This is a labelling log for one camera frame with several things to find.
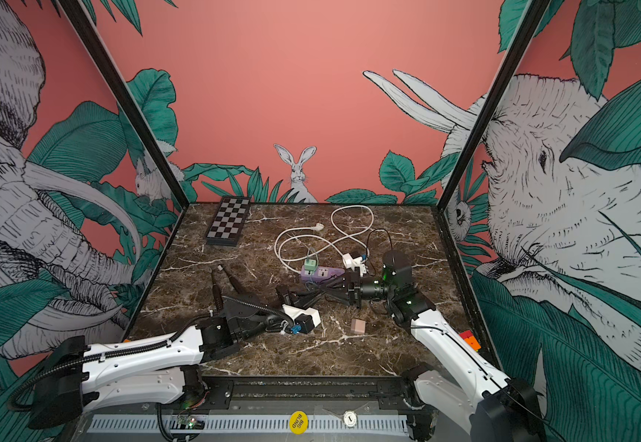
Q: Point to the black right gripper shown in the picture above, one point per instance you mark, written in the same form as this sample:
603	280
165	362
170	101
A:
356	290

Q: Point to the green charger plug adapter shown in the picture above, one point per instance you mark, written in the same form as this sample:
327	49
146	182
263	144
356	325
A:
310	265

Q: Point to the pink cube block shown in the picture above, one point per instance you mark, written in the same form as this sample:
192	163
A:
358	326

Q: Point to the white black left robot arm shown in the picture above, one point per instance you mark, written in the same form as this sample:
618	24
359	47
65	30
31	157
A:
79	378

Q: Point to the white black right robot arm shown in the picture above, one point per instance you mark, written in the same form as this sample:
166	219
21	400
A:
482	400

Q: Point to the purple power strip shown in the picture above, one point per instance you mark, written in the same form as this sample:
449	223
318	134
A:
320	274

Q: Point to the black white checkerboard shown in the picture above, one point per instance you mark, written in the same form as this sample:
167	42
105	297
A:
229	221

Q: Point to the yellow round sticker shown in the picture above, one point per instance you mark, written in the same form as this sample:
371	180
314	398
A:
298	423

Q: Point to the multicolour puzzle cube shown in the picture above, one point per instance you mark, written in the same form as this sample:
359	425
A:
471	340

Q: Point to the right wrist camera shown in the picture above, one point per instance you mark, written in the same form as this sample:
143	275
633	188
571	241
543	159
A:
354	259

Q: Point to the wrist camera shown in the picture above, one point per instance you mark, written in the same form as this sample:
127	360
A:
305	320
354	259

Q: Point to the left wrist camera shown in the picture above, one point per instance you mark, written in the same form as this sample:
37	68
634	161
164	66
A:
305	320

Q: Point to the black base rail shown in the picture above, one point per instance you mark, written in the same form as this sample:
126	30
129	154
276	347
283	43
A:
390	393

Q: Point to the white slotted rail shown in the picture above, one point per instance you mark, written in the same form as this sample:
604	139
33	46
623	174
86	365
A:
384	425

